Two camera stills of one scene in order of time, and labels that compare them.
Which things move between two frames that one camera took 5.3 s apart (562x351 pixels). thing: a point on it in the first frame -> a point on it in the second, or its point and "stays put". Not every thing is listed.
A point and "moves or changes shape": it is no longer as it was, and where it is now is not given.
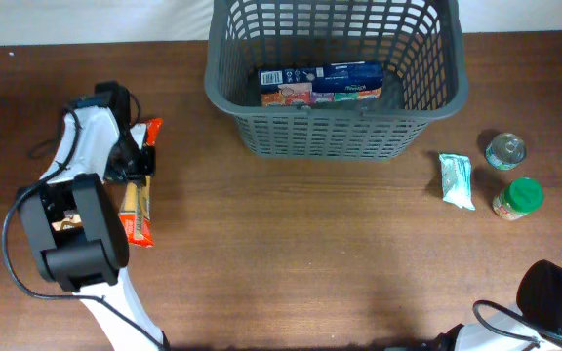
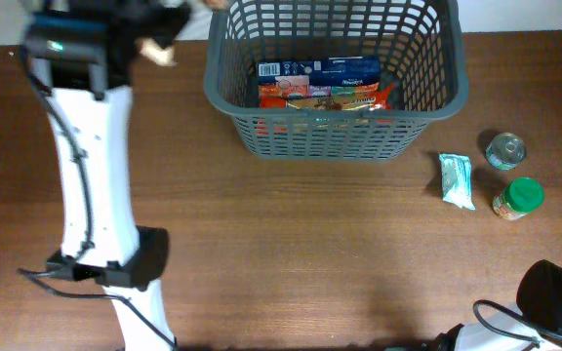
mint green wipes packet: x=456 y=172 stays put
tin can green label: x=504 y=150 stays put
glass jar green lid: x=519 y=197 stays put
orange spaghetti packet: x=136 y=216 -> x=297 y=94
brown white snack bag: x=71 y=220 moves or changes shape
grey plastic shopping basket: x=420 y=43 stays put
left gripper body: x=129 y=163 -> x=149 y=19
